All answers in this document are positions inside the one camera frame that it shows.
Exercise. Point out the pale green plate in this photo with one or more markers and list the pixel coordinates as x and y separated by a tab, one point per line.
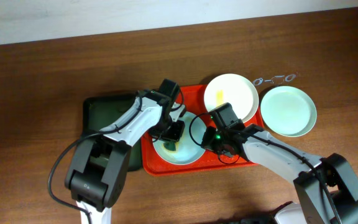
288	111

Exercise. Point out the red plastic tray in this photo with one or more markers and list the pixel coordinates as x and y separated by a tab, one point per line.
155	165

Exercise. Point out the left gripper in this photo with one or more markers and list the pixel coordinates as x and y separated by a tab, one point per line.
171	134

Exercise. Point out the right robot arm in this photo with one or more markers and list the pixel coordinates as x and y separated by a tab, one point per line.
327	187

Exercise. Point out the green and yellow sponge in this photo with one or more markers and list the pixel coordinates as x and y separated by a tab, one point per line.
170	146

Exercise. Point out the light blue plate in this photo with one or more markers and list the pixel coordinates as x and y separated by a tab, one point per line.
187	151

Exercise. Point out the cream white plate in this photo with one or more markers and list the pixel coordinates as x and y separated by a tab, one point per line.
236	90

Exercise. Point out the dark green plastic tray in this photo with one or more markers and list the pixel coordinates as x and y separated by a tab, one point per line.
99	112

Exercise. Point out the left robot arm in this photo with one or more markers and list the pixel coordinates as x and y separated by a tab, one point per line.
95	191

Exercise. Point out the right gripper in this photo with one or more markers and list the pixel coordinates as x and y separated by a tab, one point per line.
221	149

